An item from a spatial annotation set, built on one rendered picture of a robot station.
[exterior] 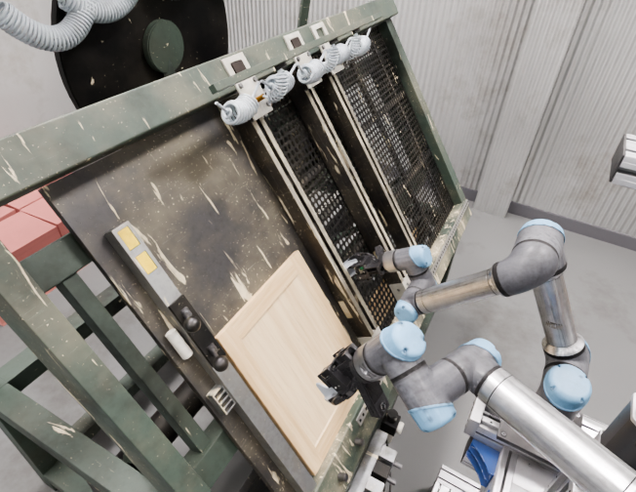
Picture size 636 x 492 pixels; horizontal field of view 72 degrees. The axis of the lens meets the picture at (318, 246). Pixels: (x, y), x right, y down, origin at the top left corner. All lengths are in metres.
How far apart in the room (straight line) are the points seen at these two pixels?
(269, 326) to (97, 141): 0.69
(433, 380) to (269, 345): 0.64
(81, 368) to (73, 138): 0.47
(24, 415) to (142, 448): 0.95
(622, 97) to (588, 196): 0.85
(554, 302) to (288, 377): 0.81
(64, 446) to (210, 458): 0.69
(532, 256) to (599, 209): 3.32
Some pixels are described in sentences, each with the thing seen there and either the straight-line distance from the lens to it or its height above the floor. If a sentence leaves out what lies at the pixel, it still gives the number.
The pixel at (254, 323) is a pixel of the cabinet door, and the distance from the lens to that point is 1.31.
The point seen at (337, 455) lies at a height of 0.90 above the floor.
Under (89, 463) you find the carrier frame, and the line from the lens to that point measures 1.80.
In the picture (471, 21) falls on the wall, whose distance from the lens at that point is 4.15.
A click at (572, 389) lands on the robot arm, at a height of 1.26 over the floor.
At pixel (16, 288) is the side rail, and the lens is 1.00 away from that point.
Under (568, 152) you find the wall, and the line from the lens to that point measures 4.30.
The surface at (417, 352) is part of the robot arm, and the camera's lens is 0.82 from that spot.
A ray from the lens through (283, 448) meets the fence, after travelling 1.38.
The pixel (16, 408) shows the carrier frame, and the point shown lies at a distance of 2.03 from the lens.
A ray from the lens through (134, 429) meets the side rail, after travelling 1.09.
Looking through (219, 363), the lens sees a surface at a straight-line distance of 1.07.
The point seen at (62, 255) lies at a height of 1.65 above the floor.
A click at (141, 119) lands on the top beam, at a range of 1.15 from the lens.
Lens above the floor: 2.29
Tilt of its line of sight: 39 degrees down
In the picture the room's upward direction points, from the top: 3 degrees clockwise
